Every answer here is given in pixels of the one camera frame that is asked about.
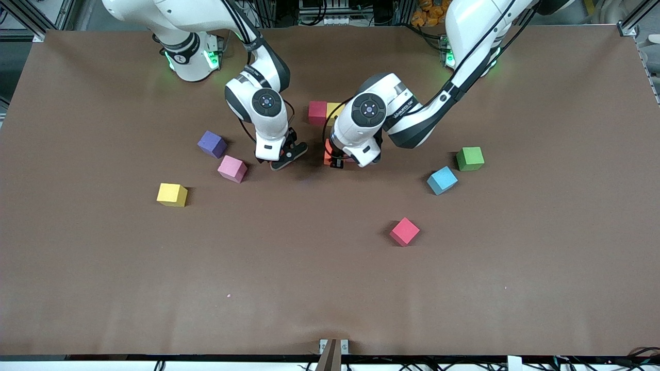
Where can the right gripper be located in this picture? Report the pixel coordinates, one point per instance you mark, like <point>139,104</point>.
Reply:
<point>292,138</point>

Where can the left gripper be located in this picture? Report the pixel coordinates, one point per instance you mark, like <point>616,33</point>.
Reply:
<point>335,155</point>

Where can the orange foam cube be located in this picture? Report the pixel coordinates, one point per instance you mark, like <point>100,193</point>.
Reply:
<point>327,149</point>

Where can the red foam cube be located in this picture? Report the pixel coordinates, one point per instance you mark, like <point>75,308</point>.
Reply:
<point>404,231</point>
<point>317,113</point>

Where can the yellow foam cube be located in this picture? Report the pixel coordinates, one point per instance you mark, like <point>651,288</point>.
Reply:
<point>172,195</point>
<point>332,109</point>

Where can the pink foam cube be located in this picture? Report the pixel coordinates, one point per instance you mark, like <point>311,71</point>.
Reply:
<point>232,169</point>

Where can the blue foam cube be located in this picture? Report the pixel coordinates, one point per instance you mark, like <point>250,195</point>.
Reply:
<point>442,180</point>

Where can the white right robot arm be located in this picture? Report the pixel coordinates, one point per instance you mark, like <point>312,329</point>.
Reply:
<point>268,126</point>

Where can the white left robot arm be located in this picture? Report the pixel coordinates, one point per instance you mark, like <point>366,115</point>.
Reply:
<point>356,131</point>

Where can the purple foam cube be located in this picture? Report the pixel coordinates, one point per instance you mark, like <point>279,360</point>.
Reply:
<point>212,144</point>

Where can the grey electronics unit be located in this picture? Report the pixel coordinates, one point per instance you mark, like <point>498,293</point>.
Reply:
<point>330,20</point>

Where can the brown paper table cover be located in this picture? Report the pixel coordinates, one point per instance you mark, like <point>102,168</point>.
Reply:
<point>330,288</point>

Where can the green foam cube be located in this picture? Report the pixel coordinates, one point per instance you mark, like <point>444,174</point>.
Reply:
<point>469,158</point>

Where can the orange snack bag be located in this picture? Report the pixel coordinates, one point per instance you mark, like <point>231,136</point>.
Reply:
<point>428,13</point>

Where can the metal clamp bracket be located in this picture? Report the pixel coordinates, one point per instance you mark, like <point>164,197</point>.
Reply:
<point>332,355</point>

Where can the aluminium frame profile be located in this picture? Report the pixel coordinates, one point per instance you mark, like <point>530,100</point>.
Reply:
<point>637,18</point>
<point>26,18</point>

